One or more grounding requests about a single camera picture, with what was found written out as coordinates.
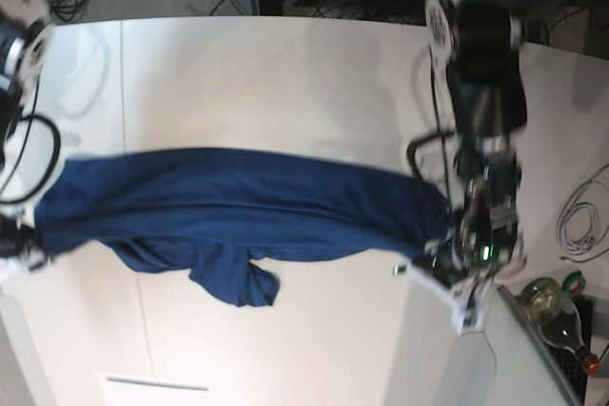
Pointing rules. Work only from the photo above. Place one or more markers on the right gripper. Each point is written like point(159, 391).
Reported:
point(21, 247)

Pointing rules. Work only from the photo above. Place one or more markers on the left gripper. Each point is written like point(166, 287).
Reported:
point(483, 242)

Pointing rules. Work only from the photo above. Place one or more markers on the dark blue t-shirt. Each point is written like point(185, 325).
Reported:
point(217, 212)

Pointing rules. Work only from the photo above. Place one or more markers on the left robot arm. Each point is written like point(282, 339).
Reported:
point(475, 50)

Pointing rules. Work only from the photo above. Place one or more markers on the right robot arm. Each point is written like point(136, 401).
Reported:
point(26, 32)

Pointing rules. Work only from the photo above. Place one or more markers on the clear plastic bottle red cap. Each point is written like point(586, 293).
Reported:
point(556, 317)

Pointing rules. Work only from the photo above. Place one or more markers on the green tape roll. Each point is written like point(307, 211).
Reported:
point(574, 283)

